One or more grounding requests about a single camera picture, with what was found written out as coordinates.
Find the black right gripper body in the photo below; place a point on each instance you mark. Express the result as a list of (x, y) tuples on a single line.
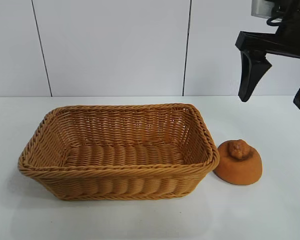
[(295, 32)]

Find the orange-brown bread bun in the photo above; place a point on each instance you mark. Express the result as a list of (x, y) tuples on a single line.
[(240, 170)]

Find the brown woven wicker basket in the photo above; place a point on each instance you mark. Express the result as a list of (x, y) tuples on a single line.
[(115, 160)]

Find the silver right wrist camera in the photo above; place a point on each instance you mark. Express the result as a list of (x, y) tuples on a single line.
[(261, 7)]

